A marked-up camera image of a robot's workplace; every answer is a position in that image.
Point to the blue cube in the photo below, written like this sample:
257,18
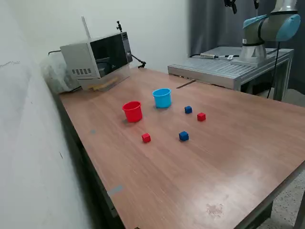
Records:
183,136
188,110

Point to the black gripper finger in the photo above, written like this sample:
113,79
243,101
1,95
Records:
256,3
232,6

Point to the blue plastic cup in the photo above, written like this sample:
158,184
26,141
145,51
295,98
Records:
162,101

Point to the long grey tape strip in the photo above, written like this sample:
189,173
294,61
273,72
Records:
115,190

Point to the black camera mount stud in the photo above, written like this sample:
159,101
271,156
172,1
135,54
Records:
118,25

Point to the wooden sticks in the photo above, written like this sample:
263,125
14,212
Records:
104,84

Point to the red plastic cup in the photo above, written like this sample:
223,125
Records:
132,114

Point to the silver microwave oven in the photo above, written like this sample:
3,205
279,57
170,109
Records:
78,59

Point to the white label tag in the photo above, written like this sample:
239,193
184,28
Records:
230,57

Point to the clear acrylic stand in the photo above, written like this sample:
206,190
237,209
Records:
120,75

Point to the red cube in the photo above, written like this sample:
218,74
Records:
201,117
145,138

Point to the clear plastic bag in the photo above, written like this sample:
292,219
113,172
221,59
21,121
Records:
56,76

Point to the dark tape strip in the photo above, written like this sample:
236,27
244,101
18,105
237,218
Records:
186,84

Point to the silver blue UR5e robot arm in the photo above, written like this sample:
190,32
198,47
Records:
269,26

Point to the aluminium robot mounting table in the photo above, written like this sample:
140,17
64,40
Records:
214,69

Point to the grey-blue tape patch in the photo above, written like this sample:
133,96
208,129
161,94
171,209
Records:
93,131

